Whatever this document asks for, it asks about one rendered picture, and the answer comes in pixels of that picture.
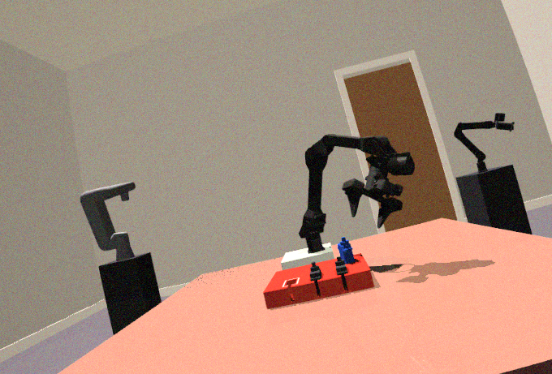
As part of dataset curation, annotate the red flat plate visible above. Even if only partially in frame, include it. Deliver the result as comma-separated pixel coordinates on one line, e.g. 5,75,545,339
263,253,374,309

